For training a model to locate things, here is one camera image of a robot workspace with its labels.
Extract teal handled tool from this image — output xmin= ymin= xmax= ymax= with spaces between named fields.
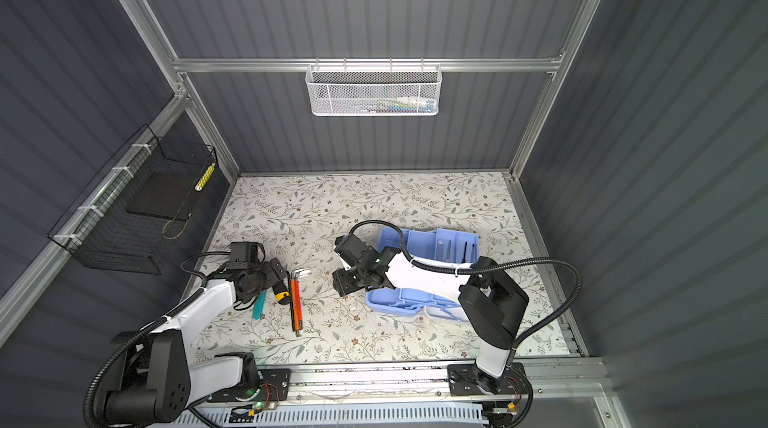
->
xmin=252 ymin=291 xmax=267 ymax=320

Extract black yellow wire stripper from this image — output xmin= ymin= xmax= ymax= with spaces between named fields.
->
xmin=272 ymin=282 xmax=289 ymax=306

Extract red handled pliers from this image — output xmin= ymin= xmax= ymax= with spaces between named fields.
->
xmin=289 ymin=268 xmax=311 ymax=337

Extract white and blue tool box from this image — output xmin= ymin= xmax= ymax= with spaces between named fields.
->
xmin=365 ymin=229 xmax=480 ymax=323

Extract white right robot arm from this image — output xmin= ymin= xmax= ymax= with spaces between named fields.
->
xmin=332 ymin=220 xmax=583 ymax=396

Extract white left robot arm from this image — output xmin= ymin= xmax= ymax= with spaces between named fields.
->
xmin=82 ymin=242 xmax=290 ymax=427

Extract floral table mat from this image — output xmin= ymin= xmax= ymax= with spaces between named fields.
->
xmin=157 ymin=172 xmax=571 ymax=368

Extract yellow marker pen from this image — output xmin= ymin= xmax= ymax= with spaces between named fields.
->
xmin=194 ymin=162 xmax=217 ymax=192

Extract black foam pad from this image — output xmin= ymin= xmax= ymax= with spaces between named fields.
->
xmin=126 ymin=172 xmax=202 ymax=221

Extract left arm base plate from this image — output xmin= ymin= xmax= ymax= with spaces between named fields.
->
xmin=207 ymin=368 xmax=292 ymax=403

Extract black wire basket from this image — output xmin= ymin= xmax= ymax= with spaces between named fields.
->
xmin=48 ymin=129 xmax=218 ymax=275

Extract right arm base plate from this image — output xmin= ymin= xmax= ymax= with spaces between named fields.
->
xmin=447 ymin=363 xmax=532 ymax=397

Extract white vented cable duct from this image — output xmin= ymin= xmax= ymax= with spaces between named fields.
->
xmin=170 ymin=402 xmax=490 ymax=427

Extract white wire mesh basket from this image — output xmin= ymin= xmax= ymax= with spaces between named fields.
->
xmin=305 ymin=66 xmax=443 ymax=117

